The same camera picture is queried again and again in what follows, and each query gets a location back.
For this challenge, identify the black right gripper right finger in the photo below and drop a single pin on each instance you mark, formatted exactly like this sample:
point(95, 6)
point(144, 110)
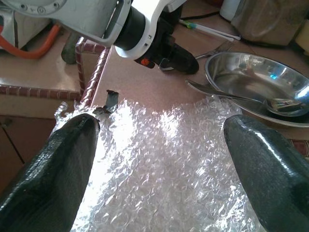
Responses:
point(272, 174)

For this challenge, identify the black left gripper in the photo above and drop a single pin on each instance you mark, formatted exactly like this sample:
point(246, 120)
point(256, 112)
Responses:
point(159, 48)

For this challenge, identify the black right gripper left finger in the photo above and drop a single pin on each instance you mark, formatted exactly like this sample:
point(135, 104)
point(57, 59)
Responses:
point(48, 181)

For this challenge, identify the metal fork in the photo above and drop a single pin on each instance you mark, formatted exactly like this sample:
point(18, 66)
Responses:
point(217, 49)

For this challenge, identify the metal spoon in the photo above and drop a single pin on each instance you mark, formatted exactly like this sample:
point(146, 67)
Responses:
point(217, 93)

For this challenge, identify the stainless steel bowl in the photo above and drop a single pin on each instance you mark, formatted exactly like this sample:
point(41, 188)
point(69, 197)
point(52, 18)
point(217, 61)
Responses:
point(253, 72)

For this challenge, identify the brown cabinet door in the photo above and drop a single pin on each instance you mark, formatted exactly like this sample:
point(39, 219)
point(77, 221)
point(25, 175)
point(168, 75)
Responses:
point(14, 135)

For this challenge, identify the clear jar of brown powder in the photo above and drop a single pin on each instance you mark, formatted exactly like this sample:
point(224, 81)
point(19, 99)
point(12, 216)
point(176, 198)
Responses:
point(265, 21)

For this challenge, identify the clear bubble wrap sheet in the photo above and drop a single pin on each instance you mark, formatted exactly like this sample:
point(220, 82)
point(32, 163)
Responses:
point(157, 169)

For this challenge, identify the dark green cylinder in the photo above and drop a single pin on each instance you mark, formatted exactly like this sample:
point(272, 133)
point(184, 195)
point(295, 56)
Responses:
point(71, 50)

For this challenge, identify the white gas stove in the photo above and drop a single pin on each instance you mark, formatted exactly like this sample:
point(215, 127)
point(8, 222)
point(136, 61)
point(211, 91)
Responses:
point(24, 30)

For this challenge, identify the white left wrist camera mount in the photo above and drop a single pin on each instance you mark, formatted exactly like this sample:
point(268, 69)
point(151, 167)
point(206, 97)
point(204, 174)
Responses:
point(152, 24)

